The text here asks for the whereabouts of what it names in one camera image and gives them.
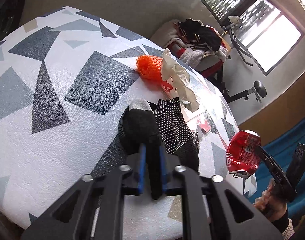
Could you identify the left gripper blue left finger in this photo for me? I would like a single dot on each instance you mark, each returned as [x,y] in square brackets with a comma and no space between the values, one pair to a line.
[135,181]

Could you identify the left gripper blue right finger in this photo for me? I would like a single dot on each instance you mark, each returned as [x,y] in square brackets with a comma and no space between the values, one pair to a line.
[168,162]

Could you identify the black dotted glove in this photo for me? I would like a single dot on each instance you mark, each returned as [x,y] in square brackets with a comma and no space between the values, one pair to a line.
[161,129]

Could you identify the crushed red soda can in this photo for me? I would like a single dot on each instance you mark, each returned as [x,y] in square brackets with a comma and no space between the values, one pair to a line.
[241,159]

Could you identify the orange foam fruit net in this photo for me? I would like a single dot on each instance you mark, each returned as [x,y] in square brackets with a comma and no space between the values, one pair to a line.
[149,67]

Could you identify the clear red blister package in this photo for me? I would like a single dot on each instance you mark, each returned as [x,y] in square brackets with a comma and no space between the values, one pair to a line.
[200,122]

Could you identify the person's right hand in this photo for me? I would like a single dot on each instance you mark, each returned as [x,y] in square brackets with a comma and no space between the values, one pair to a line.
[276,206]

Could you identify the blue fabric bedding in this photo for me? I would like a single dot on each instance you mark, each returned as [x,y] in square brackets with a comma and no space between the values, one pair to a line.
[282,150]

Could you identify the crumpled white paper bag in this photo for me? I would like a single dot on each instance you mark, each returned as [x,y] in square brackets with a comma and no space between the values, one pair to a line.
[181,80]

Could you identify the geometric patterned table cover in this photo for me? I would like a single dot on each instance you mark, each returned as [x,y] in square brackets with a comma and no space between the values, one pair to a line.
[65,80]

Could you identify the chair piled with clothes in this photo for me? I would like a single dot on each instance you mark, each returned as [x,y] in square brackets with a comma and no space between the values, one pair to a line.
[195,44]

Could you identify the black exercise bike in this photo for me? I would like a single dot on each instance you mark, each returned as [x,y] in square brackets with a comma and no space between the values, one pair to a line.
[230,78]

